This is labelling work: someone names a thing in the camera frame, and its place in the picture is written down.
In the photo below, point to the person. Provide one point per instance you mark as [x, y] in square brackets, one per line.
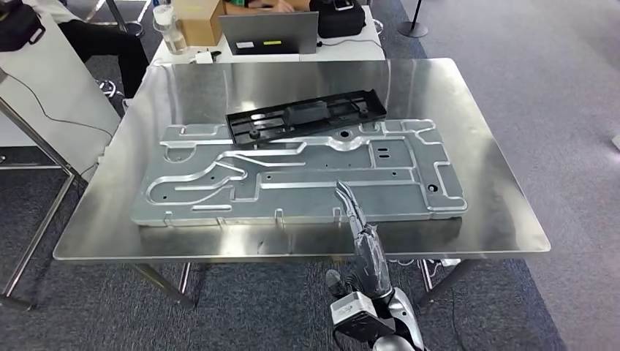
[271, 6]
[111, 48]

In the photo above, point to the grey laptop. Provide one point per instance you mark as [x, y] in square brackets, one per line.
[271, 29]

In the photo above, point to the black bag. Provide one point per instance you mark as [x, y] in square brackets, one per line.
[17, 26]
[339, 24]

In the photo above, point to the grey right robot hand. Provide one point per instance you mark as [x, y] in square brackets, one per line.
[373, 266]

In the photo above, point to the black stanchion base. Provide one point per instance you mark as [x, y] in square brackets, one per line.
[413, 30]

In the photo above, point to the smartphone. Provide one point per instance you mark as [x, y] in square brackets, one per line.
[344, 5]

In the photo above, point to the stamped grey metal panel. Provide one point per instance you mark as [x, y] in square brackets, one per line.
[290, 194]

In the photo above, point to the white charger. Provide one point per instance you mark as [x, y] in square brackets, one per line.
[203, 58]

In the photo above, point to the steel frame table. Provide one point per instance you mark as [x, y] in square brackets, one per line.
[39, 232]

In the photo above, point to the brown cardboard box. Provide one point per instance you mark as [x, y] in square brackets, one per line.
[198, 24]

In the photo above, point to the clear plastic bottle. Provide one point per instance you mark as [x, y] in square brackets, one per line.
[172, 34]

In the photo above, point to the black plastic plate part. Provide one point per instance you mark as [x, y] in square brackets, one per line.
[310, 114]

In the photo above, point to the stainless steel workbench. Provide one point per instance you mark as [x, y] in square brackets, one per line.
[460, 97]

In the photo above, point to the white power strip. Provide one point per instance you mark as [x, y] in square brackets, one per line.
[450, 262]

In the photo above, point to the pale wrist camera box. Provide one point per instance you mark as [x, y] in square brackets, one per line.
[361, 317]

